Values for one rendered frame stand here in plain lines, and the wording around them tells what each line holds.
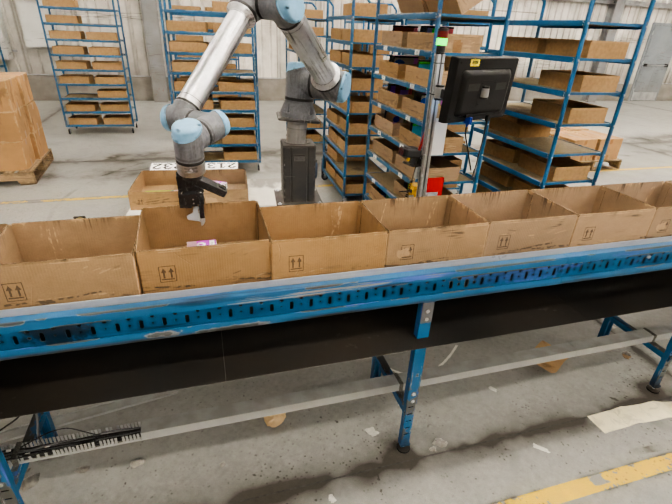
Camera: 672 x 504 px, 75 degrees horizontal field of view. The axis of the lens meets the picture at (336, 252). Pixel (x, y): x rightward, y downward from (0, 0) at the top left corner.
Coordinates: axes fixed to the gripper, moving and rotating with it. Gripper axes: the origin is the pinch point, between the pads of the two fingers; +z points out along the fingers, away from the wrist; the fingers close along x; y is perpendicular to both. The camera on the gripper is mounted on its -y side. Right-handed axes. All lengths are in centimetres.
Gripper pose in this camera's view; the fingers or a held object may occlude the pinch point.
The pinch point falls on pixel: (203, 221)
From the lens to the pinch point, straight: 164.2
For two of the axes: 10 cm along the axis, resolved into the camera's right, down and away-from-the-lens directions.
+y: -9.6, 0.9, -2.7
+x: 2.6, 6.4, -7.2
